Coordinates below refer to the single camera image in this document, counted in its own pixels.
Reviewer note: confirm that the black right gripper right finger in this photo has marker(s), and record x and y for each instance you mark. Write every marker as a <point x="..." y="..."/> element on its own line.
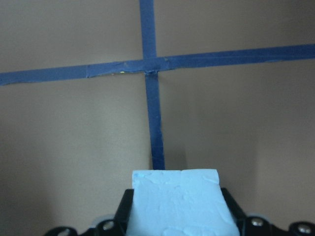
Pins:
<point x="236" y="211"/>

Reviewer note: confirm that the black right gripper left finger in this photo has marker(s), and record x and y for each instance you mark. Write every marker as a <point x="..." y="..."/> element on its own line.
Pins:
<point x="122" y="214"/>

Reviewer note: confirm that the light blue block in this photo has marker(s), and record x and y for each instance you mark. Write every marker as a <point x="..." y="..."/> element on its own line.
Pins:
<point x="179" y="203"/>

